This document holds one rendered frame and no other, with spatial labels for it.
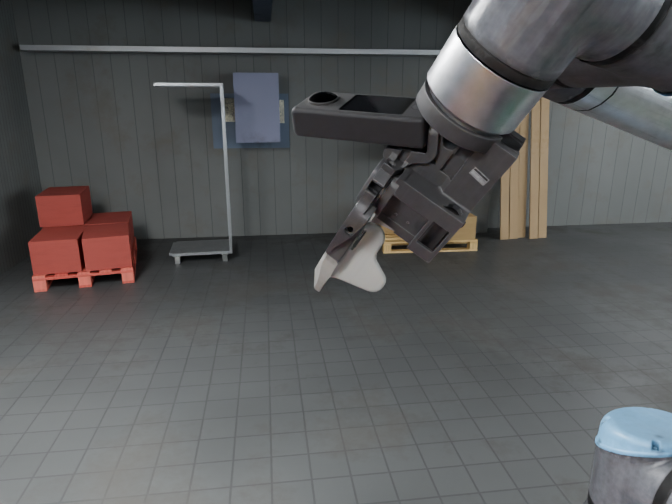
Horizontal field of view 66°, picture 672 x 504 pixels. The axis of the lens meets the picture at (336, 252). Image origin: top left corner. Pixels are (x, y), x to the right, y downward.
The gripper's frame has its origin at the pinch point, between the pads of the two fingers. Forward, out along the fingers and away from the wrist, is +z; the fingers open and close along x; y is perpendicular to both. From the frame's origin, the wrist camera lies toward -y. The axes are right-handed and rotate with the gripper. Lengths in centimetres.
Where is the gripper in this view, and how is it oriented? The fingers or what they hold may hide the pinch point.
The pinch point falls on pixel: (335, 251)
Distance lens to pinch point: 52.1
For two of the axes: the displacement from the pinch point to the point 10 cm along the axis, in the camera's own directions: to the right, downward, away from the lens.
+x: 4.3, -5.5, 7.1
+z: -4.0, 6.0, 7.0
